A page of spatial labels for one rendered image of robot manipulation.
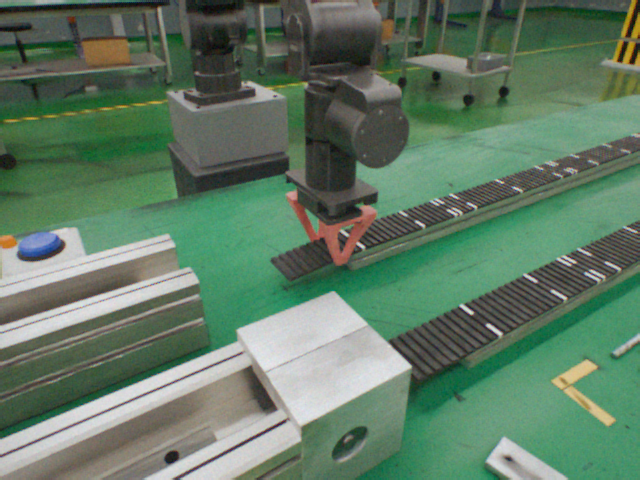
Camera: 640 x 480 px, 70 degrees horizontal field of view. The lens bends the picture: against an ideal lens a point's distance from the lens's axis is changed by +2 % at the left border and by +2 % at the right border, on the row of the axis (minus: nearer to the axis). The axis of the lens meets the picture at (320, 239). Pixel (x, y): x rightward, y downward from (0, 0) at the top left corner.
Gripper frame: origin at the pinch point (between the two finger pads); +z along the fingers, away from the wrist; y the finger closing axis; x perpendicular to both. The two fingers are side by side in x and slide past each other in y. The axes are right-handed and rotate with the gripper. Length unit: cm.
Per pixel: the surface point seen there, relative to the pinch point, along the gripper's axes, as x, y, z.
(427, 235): 15.1, 1.8, 1.9
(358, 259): 3.7, 1.3, 2.2
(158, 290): -21.2, 4.5, -5.2
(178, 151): -3, -52, 3
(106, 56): 47, -471, 50
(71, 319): -28.2, 4.6, -5.1
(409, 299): 4.7, 10.0, 3.2
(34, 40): 0, -749, 66
